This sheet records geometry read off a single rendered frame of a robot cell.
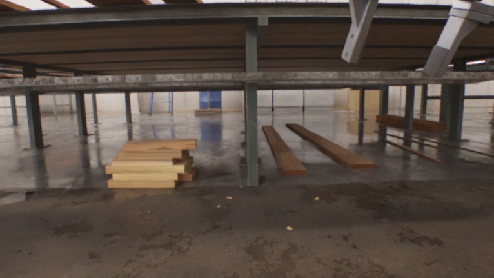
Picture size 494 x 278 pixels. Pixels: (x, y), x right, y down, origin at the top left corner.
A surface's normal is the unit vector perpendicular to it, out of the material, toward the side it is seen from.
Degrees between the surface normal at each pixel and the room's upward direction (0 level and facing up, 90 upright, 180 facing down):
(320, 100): 90
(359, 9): 113
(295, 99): 90
